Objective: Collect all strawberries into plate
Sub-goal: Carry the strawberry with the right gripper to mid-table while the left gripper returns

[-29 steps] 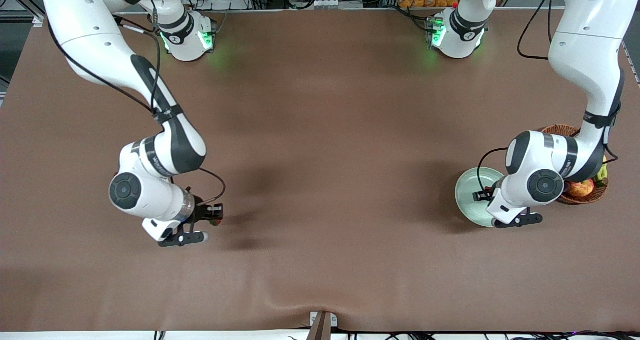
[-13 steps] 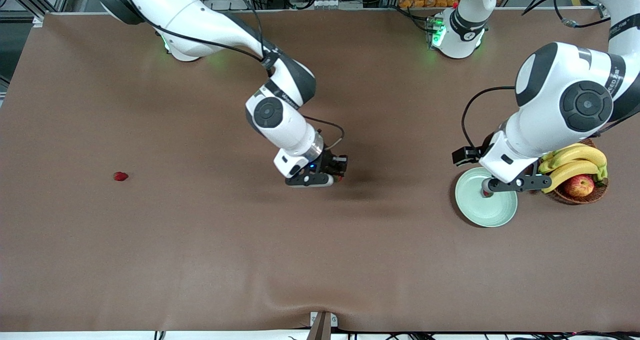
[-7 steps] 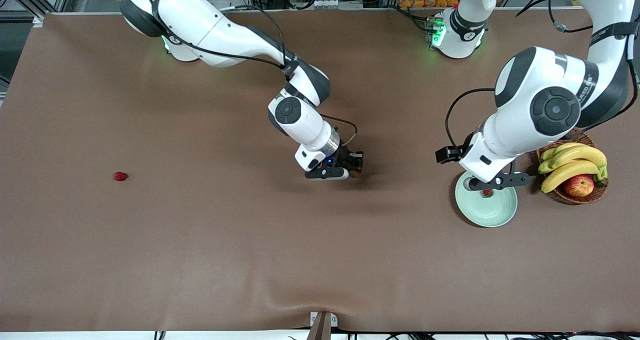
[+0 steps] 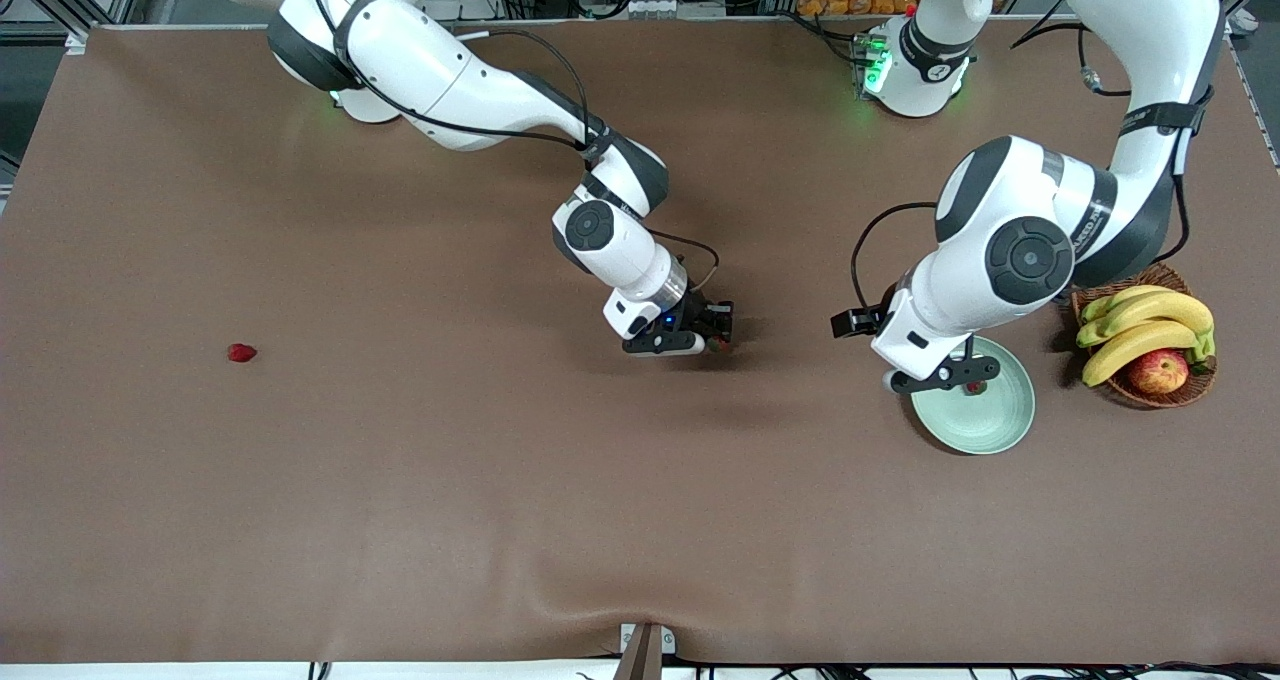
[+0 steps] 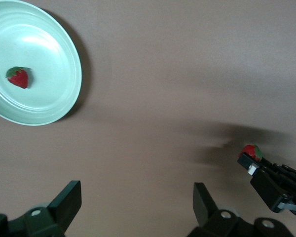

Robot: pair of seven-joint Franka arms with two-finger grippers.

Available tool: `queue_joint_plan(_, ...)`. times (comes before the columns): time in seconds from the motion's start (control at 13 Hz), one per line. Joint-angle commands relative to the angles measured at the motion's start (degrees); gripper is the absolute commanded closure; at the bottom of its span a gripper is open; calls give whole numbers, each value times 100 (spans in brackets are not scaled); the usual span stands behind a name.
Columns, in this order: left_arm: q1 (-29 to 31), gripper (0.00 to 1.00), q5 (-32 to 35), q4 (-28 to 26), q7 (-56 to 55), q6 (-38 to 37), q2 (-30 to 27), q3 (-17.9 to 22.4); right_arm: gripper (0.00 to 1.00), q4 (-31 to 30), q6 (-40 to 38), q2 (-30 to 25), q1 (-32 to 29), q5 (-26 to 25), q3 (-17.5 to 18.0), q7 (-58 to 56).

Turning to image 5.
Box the brown table cloth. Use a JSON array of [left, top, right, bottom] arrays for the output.
[[0, 0, 296, 237]]

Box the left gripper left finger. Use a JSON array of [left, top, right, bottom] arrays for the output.
[[0, 180, 82, 237]]

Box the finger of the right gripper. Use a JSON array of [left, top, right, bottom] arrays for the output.
[[237, 152, 296, 218], [260, 158, 296, 185]]

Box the red strawberry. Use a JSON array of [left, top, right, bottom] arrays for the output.
[[241, 144, 264, 162], [6, 66, 30, 89]]

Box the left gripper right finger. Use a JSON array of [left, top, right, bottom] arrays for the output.
[[187, 182, 293, 237]]

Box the pale green round plate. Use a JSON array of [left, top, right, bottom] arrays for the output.
[[0, 0, 82, 126]]

